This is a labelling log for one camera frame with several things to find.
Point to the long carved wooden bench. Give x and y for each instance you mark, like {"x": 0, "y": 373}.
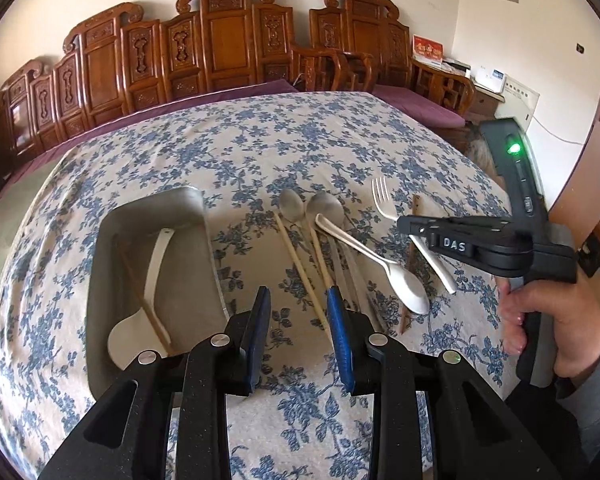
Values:
{"x": 105, "y": 70}

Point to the white rice paddle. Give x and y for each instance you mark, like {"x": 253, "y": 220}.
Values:
{"x": 130, "y": 335}

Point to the metal fork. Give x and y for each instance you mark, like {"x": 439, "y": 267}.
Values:
{"x": 382, "y": 197}

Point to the person's right hand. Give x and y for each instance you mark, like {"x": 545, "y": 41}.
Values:
{"x": 580, "y": 320}

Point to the light wooden chopstick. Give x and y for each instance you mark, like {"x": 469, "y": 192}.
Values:
{"x": 297, "y": 260}
{"x": 321, "y": 260}

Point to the red gift box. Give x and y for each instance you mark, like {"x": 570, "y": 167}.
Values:
{"x": 428, "y": 50}

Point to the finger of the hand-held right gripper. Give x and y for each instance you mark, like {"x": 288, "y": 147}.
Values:
{"x": 500, "y": 260}
{"x": 455, "y": 223}

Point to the white device box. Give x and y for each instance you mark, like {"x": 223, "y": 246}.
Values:
{"x": 489, "y": 79}

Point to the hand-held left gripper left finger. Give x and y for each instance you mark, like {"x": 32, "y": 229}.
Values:
{"x": 260, "y": 320}

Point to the dark brown chopstick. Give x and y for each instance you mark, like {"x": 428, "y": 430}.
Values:
{"x": 416, "y": 205}
{"x": 130, "y": 272}

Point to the grey metal tray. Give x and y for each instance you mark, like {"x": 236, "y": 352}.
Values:
{"x": 190, "y": 270}

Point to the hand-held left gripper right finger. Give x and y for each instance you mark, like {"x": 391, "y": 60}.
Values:
{"x": 340, "y": 330}

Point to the blue floral tablecloth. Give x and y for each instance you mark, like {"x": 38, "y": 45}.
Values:
{"x": 230, "y": 150}

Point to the carved wooden armchair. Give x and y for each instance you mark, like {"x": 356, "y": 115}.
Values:
{"x": 365, "y": 25}

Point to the large grey metal spoon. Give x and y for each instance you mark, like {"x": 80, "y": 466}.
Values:
{"x": 325, "y": 207}
{"x": 292, "y": 205}

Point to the white cabinet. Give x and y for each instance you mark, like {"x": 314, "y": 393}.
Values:
{"x": 520, "y": 102}

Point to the person's right forearm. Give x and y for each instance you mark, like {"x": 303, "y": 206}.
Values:
{"x": 595, "y": 410}

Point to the shiny metal spoon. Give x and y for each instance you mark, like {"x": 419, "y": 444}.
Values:
{"x": 412, "y": 292}

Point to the purple armchair cushion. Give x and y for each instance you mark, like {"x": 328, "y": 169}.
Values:
{"x": 420, "y": 105}

